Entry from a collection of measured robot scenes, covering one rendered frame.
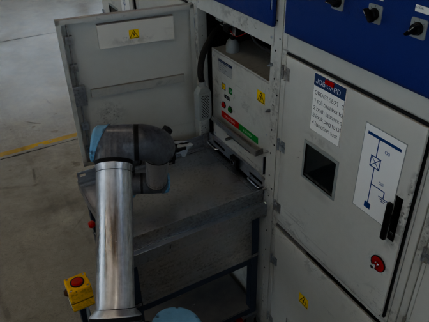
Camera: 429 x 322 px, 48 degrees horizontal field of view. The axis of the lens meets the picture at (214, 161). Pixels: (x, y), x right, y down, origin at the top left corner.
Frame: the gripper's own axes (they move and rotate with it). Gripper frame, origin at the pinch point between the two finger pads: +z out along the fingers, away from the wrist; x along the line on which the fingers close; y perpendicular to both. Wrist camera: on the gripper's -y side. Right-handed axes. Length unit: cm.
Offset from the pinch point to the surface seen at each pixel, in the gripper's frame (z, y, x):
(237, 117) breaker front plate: 24.3, -9.8, -1.0
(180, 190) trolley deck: -3.3, 23.5, 1.6
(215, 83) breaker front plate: 22.6, -18.9, -21.5
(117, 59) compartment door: -20, -26, -42
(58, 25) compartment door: -46, -41, -42
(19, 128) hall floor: -30, 114, -267
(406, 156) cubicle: 13, -42, 96
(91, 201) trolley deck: -41, 30, -12
